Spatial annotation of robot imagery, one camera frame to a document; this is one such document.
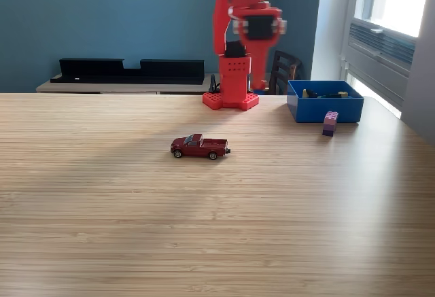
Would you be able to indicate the green brick stack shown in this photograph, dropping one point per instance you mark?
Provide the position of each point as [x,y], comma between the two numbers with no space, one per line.
[329,95]

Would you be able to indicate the yellow red white brick stack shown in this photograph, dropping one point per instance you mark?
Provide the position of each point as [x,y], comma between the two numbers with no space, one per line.
[344,94]

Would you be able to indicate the dark red toy pickup car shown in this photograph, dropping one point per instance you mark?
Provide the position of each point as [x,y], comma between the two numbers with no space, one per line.
[200,147]

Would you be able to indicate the dark wooden chair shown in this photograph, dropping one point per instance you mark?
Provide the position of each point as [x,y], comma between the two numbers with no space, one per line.
[285,69]

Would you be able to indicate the blue plastic box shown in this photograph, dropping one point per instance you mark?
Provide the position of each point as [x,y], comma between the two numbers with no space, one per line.
[326,110]

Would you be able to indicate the purple brick stack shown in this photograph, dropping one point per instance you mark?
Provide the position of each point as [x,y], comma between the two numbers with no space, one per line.
[329,123]

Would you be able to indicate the grey window heating unit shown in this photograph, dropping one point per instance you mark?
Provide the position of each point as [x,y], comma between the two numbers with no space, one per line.
[377,55]

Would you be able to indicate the bright window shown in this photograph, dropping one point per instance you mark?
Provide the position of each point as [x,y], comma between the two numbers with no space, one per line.
[397,1]

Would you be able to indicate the black long shelf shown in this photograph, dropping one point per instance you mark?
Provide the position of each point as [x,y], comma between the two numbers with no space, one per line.
[102,71]

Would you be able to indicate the pale wooden sideboard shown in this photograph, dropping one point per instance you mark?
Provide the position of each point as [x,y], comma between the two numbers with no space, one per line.
[102,88]

